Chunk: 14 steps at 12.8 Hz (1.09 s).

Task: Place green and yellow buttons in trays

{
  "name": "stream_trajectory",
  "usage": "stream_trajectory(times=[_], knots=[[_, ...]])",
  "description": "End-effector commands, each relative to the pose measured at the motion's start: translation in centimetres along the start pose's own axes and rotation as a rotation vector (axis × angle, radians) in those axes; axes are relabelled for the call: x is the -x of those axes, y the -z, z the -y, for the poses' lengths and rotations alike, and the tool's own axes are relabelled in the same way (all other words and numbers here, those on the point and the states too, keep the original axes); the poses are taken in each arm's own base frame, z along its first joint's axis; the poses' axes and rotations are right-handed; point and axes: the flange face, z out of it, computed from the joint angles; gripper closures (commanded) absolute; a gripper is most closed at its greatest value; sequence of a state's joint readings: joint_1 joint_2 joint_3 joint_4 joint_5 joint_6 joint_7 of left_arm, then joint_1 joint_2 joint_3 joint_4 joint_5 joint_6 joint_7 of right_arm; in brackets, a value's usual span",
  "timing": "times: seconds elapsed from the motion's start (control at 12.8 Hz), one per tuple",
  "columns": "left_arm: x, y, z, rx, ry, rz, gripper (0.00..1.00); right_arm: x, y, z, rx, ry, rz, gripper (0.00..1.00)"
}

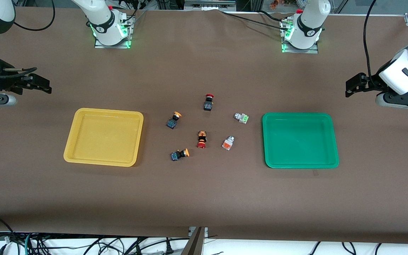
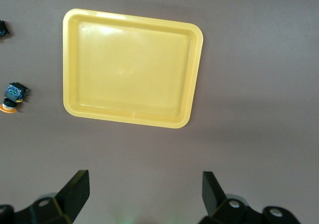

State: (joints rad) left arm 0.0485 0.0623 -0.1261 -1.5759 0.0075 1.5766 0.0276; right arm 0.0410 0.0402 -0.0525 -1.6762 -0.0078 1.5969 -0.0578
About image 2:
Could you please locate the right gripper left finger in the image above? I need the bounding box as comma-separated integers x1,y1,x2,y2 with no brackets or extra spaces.
0,169,90,224

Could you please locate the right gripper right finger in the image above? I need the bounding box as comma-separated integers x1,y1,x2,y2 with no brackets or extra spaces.
199,171,301,224

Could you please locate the yellow capped push button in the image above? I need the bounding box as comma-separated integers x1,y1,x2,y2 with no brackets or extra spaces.
0,82,29,114
0,19,11,38

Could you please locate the brown table cover cloth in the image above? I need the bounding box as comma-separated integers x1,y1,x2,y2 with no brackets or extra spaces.
0,0,319,224

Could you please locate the yellow plastic tray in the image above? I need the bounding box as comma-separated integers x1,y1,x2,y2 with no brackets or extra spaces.
62,8,204,129

